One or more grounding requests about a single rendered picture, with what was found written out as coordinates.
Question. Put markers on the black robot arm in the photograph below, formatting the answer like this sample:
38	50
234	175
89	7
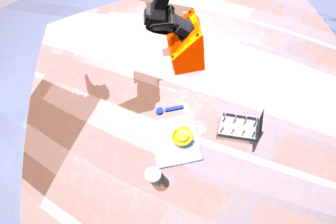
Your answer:
160	18

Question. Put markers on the white dish rack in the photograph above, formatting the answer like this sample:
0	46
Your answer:
241	127

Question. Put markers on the white square mat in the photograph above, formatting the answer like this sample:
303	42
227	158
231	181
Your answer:
168	154

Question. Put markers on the white cylinder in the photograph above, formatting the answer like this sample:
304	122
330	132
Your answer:
154	176

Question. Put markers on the yellow plate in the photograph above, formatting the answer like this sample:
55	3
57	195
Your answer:
182	136

